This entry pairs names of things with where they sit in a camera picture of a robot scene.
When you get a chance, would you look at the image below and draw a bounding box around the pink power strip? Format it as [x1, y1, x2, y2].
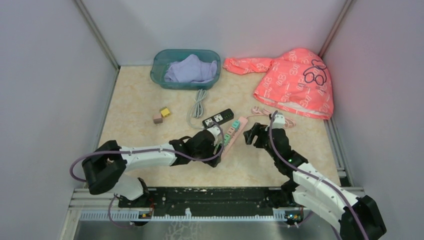
[221, 116, 249, 158]

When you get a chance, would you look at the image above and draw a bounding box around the pink charger plug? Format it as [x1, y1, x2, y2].
[226, 127, 237, 137]
[152, 113, 164, 125]

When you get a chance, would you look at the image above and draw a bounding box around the black power strip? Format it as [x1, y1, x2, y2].
[202, 108, 235, 129]

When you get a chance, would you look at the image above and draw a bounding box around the grey power cable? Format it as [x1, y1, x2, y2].
[187, 88, 208, 130]

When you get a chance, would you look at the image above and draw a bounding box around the yellow charger plug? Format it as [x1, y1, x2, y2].
[159, 107, 171, 118]

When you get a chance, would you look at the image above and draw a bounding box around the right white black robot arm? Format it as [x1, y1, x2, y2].
[243, 122, 387, 240]

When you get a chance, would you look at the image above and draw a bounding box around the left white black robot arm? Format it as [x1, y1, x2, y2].
[80, 126, 224, 207]

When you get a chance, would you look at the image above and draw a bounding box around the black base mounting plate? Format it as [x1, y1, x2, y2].
[118, 187, 301, 217]

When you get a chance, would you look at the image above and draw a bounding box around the coral patterned jacket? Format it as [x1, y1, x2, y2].
[223, 48, 334, 120]

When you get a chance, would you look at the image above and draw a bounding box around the teal plastic basin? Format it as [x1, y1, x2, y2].
[150, 49, 222, 90]

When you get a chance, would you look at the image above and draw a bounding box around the lavender cloth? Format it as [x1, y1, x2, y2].
[164, 54, 218, 83]

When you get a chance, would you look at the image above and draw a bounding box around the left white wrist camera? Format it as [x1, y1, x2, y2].
[206, 125, 222, 145]

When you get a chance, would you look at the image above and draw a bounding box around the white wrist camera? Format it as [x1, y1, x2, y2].
[269, 111, 286, 129]
[206, 125, 222, 145]

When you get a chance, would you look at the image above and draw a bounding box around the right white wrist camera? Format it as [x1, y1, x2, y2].
[269, 111, 286, 129]

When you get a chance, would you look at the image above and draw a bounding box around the pink power strip cable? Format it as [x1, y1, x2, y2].
[246, 105, 297, 129]

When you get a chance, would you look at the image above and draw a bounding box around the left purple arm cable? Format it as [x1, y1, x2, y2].
[68, 120, 226, 183]

